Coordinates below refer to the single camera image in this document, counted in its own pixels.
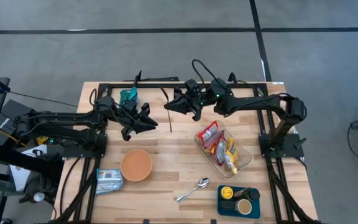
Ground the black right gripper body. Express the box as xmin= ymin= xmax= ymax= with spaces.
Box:
xmin=173 ymin=78 xmax=211 ymax=122

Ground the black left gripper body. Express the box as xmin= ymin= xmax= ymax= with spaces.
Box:
xmin=116 ymin=98 xmax=151 ymax=142

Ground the black spoon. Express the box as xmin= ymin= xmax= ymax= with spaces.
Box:
xmin=160 ymin=87 xmax=173 ymax=133

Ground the teal plastic basket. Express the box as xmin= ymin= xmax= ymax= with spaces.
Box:
xmin=119 ymin=88 xmax=139 ymax=108

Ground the orange bowl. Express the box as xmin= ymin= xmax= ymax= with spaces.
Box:
xmin=120 ymin=149 xmax=154 ymax=182

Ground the pink green ramen packet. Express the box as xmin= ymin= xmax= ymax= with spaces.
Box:
xmin=196 ymin=120 xmax=219 ymax=143

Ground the roast beef ramen packet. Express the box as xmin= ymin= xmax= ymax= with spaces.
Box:
xmin=211 ymin=138 xmax=229 ymax=166

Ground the blue white snack packet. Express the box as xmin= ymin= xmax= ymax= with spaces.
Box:
xmin=95 ymin=168 xmax=124 ymax=195

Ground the yellow ramen packet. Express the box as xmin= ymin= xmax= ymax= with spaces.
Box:
xmin=224 ymin=136 xmax=241 ymax=175

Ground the clear plastic container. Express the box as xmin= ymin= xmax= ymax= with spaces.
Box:
xmin=193 ymin=120 xmax=253 ymax=179

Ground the silver metal spoon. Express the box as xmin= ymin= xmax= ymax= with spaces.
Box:
xmin=175 ymin=177 xmax=210 ymax=203

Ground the small jar yellow lid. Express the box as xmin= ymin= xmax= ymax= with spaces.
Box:
xmin=220 ymin=185 xmax=234 ymax=200

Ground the dark jar black lid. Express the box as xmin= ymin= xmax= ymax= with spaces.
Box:
xmin=246 ymin=189 xmax=261 ymax=202

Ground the seasoning jar tan lid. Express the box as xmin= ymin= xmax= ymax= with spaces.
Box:
xmin=236 ymin=198 xmax=253 ymax=216

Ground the black flat bar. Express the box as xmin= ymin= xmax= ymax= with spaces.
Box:
xmin=143 ymin=77 xmax=180 ymax=83

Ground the yellow tape roll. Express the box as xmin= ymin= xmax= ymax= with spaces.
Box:
xmin=35 ymin=133 xmax=50 ymax=146

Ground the teal tray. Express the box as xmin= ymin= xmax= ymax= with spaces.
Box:
xmin=218 ymin=185 xmax=262 ymax=220

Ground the black box white lettering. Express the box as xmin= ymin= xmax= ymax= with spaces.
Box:
xmin=0 ymin=99 xmax=32 ymax=147

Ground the white paper sheet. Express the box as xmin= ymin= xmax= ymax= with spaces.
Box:
xmin=9 ymin=144 xmax=48 ymax=192

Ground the black aluminium table frame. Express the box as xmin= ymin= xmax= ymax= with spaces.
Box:
xmin=52 ymin=81 xmax=319 ymax=224

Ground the thin black cable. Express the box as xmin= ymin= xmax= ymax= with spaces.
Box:
xmin=9 ymin=90 xmax=79 ymax=108

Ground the thick black cable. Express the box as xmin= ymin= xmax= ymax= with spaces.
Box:
xmin=59 ymin=157 xmax=83 ymax=218

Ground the yellow cable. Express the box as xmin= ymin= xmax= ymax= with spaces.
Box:
xmin=0 ymin=129 xmax=29 ymax=149

